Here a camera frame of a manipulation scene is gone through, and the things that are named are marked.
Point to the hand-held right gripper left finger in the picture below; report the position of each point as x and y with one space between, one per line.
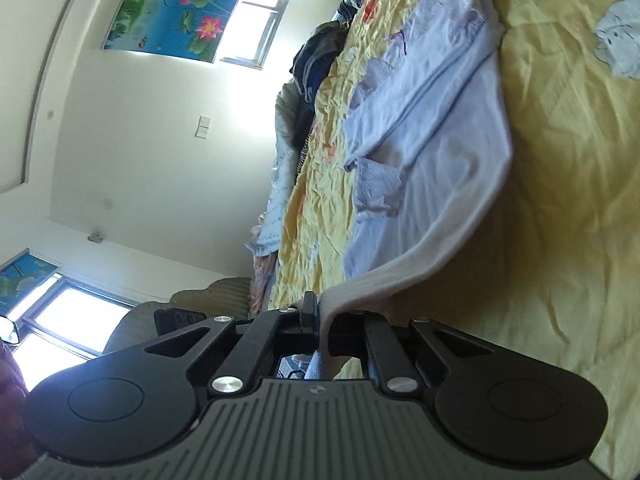
310 316

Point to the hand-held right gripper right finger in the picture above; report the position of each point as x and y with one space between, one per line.
350 332

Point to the light blue sweater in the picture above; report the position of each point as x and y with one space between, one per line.
440 160

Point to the pile of dark clothes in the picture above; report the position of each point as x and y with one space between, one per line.
312 67

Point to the person's left hand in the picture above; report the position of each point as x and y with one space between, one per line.
11 410

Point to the window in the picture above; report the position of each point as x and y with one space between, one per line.
65 320
260 20

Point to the beige padded headboard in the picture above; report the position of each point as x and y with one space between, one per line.
210 295

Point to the pale printed quilt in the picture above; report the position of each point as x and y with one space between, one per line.
282 170

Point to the yellow floral blanket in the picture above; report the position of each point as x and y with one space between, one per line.
575 185

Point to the lotus pattern roller blind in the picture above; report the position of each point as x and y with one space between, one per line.
175 5

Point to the lotus print wall poster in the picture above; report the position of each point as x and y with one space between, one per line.
22 280

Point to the small wall fitting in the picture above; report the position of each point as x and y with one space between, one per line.
95 236

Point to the white light switch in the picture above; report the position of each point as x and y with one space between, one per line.
203 127

